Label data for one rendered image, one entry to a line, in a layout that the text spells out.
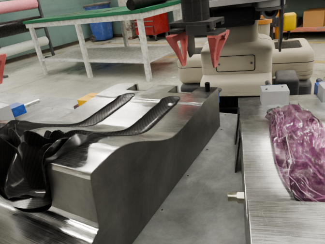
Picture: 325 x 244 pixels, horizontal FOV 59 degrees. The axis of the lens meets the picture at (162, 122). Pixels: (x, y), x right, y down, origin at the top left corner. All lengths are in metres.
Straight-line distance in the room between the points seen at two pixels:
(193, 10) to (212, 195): 0.36
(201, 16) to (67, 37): 7.71
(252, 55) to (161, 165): 0.60
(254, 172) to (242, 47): 0.63
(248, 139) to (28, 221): 0.29
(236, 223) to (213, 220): 0.03
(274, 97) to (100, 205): 0.40
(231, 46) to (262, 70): 0.12
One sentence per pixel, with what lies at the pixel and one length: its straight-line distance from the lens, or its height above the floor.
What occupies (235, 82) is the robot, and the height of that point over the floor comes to 0.79.
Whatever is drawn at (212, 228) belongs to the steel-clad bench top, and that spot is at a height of 0.80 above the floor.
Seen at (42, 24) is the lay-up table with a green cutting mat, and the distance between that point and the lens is 4.99.
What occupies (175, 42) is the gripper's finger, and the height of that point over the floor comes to 0.98.
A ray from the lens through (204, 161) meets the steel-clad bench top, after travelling 0.52.
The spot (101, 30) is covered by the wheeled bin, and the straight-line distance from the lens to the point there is 8.07.
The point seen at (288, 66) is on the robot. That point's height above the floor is 0.75.
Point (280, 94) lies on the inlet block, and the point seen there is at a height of 0.88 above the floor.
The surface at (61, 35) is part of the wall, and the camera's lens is 8.16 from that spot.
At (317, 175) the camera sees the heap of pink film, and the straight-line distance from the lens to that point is 0.34.
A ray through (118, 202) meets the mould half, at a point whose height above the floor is 0.87.
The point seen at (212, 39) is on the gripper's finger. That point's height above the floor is 0.98.
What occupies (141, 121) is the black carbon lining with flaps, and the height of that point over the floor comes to 0.88.
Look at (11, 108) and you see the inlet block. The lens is 0.90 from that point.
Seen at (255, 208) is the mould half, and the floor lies 0.91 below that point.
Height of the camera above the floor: 1.09
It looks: 25 degrees down
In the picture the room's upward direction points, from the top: 8 degrees counter-clockwise
